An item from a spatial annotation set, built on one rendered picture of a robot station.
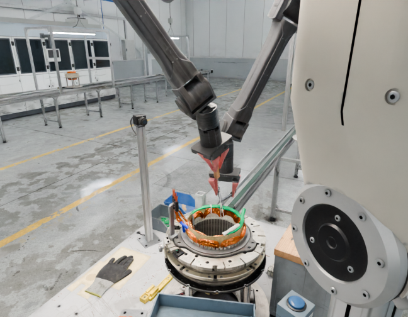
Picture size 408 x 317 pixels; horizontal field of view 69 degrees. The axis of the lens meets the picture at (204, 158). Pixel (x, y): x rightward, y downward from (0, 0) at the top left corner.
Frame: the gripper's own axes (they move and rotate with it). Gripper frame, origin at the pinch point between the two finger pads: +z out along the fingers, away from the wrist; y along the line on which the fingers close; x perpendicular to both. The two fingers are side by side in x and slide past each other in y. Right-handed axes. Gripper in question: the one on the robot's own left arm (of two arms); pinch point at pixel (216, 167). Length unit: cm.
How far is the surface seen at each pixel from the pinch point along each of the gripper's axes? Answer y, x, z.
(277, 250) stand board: -2.7, 18.2, 28.1
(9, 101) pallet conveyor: -53, -573, 137
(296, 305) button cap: 10.5, 31.7, 24.2
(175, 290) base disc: 21, -11, 50
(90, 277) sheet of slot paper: 39, -42, 49
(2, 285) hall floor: 82, -163, 129
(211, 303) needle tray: 24.7, 16.0, 19.8
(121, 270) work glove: 29, -36, 50
